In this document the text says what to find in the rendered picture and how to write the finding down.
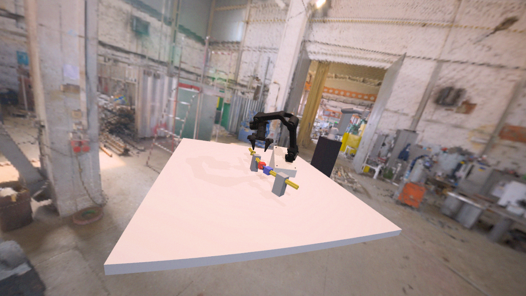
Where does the yellow octagonal shaft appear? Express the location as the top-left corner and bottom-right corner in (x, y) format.
(248, 148), (261, 172)

